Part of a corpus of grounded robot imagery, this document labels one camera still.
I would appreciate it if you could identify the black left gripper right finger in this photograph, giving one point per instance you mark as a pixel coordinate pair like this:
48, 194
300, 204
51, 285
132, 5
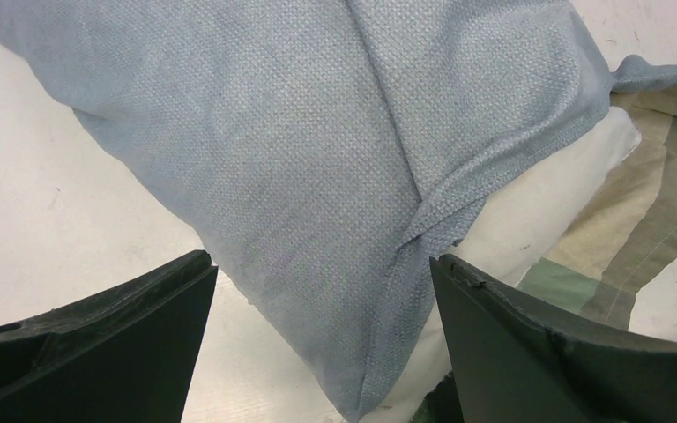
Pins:
516, 358

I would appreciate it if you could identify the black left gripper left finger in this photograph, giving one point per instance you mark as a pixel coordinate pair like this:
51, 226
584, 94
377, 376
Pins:
126, 354

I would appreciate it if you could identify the white pillow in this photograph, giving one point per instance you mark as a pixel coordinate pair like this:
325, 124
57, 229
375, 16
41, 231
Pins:
517, 226

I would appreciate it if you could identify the light blue pillowcase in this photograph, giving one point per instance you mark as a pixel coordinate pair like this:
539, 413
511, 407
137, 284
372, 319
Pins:
323, 151

